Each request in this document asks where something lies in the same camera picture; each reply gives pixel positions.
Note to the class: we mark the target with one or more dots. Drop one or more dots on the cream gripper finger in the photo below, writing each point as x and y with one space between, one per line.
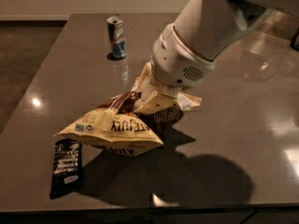
142 82
156 97

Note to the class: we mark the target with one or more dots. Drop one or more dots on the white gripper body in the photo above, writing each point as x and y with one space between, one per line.
177 61

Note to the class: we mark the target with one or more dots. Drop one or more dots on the brown and cream chip bag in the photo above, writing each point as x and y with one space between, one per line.
115 127

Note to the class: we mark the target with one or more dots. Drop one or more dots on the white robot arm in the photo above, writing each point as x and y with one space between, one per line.
208 27

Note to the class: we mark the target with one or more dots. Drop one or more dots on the black rxbar chocolate bar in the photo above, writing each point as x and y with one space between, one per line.
67 172

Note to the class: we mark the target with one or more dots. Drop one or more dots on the blue silver energy drink can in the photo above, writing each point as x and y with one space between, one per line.
116 37

